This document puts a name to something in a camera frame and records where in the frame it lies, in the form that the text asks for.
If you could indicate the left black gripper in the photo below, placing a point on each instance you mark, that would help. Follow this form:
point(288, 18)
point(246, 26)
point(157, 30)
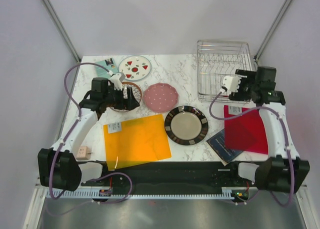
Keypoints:
point(128, 104)

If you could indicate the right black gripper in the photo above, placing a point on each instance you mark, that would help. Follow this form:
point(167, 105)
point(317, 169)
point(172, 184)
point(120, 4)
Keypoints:
point(238, 95)

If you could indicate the metal wire dish rack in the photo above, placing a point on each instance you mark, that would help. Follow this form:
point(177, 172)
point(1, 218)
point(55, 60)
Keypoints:
point(217, 59)

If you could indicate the dark rim beige plate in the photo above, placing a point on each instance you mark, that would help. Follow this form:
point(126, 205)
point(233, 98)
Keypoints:
point(186, 125)

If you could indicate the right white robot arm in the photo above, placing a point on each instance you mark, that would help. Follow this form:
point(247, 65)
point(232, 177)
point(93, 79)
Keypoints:
point(284, 170)

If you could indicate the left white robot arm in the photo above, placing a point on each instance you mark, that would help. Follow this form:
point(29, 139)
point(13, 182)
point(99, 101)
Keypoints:
point(58, 167)

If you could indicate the brown rim floral plate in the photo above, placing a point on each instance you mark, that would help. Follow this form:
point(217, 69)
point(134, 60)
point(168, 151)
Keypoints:
point(137, 94)

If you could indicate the pink polka dot plate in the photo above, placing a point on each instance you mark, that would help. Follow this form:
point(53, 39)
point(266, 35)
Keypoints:
point(160, 97)

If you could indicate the white watermelon pattern plate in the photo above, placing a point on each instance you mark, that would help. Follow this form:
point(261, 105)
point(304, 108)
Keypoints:
point(135, 68)

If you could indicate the teal book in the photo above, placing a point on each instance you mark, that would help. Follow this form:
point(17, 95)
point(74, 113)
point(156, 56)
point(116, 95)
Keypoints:
point(108, 64)

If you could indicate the orange translucent plastic sheet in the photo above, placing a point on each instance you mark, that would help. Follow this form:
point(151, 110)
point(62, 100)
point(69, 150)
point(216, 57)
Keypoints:
point(135, 142)

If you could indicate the red translucent plastic sheet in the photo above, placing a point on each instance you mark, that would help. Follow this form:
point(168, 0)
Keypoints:
point(246, 133)

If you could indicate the dark blue book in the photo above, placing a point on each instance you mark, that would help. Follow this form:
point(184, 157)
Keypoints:
point(217, 144)

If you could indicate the pink cube power socket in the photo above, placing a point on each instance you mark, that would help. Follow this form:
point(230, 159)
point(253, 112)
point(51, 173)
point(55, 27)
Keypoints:
point(83, 153)

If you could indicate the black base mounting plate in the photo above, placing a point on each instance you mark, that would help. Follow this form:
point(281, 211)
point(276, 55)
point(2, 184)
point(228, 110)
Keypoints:
point(174, 178)

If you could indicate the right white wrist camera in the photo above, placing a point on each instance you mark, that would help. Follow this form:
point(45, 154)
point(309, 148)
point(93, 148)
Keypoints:
point(230, 84)

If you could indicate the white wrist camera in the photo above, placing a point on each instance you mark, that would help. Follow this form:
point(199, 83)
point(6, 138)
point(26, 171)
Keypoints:
point(117, 79)
point(230, 84)

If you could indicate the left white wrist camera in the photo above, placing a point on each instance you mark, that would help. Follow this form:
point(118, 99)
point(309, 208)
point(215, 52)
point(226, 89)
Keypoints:
point(117, 79)

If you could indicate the right aluminium frame post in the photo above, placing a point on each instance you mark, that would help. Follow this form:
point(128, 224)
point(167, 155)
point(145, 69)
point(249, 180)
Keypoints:
point(272, 29)

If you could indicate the aluminium frame post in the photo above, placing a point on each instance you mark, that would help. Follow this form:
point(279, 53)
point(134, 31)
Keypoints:
point(272, 29)
point(61, 29)

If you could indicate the left aluminium frame post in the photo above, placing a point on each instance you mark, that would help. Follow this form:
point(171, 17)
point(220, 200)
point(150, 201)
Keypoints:
point(61, 29)

